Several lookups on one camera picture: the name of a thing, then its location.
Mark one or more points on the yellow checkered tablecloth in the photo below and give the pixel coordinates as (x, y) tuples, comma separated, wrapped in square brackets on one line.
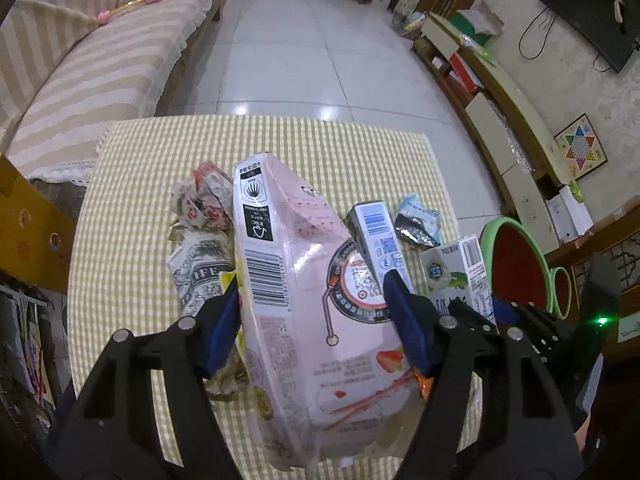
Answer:
[(325, 150)]

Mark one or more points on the black flat television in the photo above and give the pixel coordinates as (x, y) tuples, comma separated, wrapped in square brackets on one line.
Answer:
[(590, 10)]

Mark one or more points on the black white printed paper cup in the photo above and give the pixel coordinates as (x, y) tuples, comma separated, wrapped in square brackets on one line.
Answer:
[(200, 270)]

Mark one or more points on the blue grey milk carton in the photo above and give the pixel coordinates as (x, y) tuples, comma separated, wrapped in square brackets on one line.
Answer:
[(375, 230)]

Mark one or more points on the large pink snack bag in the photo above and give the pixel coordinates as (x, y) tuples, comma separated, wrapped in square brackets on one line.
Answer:
[(300, 310)]

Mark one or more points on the small orange wrapper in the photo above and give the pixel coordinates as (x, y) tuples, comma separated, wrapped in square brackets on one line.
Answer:
[(425, 385)]

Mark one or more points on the crumpled red white paper wrapper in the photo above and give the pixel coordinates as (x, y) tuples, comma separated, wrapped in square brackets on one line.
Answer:
[(205, 200)]

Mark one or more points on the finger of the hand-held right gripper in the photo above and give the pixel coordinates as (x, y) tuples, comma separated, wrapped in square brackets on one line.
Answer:
[(504, 311), (472, 317)]

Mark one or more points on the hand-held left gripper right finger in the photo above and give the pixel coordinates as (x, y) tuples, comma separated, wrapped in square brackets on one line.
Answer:
[(400, 310)]

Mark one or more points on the green white cardboard box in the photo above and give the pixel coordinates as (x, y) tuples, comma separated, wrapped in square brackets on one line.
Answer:
[(472, 22)]

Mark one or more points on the colourful printed bags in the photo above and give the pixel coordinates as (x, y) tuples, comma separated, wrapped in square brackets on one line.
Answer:
[(25, 350)]

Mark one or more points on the star checkers game board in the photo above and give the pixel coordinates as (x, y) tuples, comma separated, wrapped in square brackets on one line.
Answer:
[(581, 146)]

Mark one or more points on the red book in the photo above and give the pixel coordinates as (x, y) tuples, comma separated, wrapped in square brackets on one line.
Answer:
[(462, 70)]

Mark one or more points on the red bin with green rim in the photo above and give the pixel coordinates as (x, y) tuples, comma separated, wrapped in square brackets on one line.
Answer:
[(515, 260)]

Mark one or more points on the person's right forearm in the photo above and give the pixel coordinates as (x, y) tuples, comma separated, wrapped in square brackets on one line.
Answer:
[(582, 435)]

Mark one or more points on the beige striped sofa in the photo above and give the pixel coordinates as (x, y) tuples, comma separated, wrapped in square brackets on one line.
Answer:
[(100, 60)]

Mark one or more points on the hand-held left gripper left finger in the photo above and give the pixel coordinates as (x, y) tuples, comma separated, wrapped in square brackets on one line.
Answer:
[(222, 335)]

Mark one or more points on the crumpled silver snack packet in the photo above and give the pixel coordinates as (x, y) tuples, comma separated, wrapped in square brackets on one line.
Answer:
[(415, 225)]

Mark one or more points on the brown cardboard box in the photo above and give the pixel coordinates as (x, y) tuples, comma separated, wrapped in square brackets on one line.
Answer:
[(30, 230)]

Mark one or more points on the cream wooden television cabinet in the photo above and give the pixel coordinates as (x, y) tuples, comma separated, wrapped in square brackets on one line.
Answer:
[(505, 90)]

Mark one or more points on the green white milk carton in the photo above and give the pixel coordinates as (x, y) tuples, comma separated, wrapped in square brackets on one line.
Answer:
[(450, 270)]

